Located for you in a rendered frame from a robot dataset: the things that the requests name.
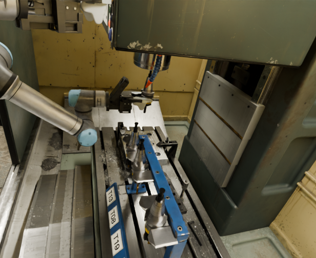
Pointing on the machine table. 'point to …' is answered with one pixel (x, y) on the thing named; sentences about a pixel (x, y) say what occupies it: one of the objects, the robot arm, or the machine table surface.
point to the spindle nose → (150, 61)
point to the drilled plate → (151, 144)
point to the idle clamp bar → (176, 196)
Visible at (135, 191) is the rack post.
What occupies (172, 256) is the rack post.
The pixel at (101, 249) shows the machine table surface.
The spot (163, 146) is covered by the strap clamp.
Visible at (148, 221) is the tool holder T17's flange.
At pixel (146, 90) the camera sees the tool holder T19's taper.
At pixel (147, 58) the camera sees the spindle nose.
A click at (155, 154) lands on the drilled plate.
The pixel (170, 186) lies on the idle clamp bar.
